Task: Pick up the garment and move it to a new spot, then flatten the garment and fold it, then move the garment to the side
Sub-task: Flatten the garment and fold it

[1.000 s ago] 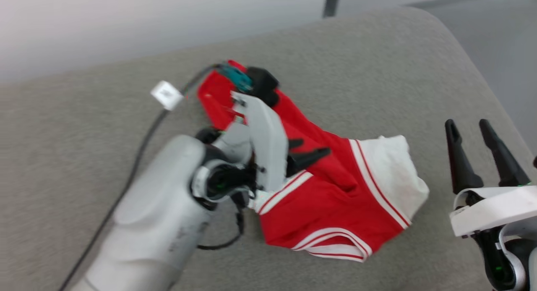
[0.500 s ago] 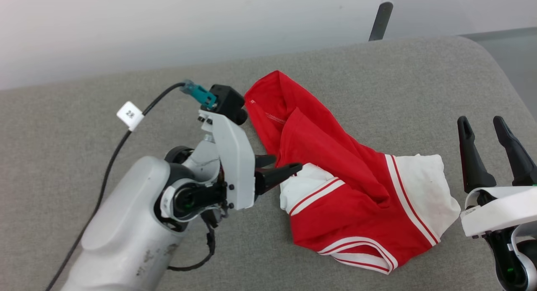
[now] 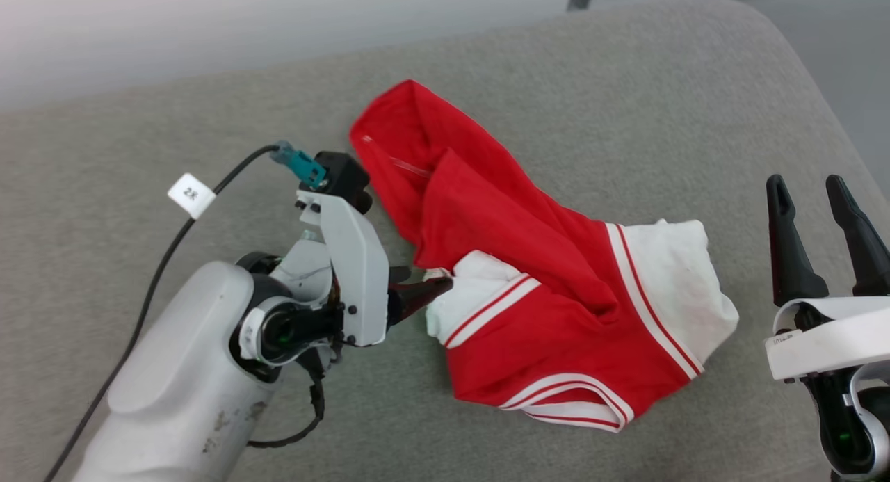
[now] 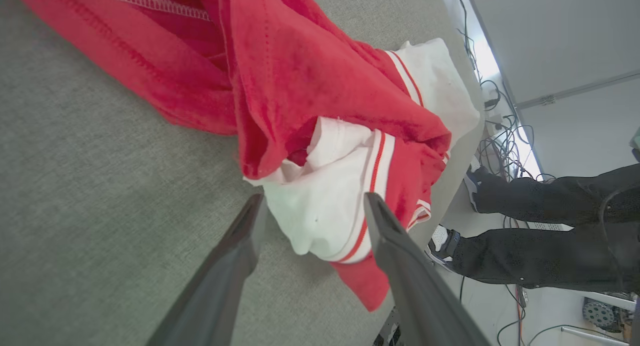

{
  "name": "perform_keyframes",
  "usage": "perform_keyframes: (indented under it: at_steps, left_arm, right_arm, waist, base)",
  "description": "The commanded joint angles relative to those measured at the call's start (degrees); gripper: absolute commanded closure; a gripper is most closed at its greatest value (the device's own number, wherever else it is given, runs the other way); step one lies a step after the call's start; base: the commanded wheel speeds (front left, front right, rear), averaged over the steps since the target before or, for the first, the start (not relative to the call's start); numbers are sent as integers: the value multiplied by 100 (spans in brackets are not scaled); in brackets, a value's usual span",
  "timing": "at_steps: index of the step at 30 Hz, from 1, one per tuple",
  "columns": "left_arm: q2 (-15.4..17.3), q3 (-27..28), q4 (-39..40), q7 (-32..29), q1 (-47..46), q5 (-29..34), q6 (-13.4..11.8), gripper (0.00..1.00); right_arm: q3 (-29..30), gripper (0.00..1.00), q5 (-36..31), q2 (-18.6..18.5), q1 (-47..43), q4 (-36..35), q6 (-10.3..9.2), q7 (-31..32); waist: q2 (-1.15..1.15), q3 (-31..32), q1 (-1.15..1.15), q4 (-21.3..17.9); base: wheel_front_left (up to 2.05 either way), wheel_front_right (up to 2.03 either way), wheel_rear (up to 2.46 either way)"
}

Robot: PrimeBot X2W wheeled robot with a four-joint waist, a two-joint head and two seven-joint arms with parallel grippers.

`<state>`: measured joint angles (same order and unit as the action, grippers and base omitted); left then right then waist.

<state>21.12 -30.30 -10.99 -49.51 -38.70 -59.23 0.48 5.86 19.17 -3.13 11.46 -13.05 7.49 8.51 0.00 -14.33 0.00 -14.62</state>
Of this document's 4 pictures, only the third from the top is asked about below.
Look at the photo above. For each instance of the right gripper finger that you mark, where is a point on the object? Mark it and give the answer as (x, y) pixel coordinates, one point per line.
(789, 259)
(866, 245)

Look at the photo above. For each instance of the red and white jersey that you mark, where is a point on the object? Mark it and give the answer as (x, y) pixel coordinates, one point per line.
(528, 259)

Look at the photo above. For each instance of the white grey left arm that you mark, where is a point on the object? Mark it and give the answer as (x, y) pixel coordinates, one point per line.
(181, 384)

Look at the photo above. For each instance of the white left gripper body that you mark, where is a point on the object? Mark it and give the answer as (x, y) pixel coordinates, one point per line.
(361, 280)

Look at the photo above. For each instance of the grey fabric sofa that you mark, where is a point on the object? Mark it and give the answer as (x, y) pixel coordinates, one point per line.
(208, 120)

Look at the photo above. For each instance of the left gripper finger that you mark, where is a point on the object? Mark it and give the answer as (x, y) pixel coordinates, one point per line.
(414, 298)
(398, 276)

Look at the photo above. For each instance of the white grey right arm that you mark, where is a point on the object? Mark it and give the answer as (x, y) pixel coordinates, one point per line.
(852, 426)

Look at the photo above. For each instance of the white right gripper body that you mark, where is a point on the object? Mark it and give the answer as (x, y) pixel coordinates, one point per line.
(841, 332)

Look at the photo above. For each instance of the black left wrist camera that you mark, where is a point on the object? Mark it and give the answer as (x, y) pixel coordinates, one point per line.
(344, 179)

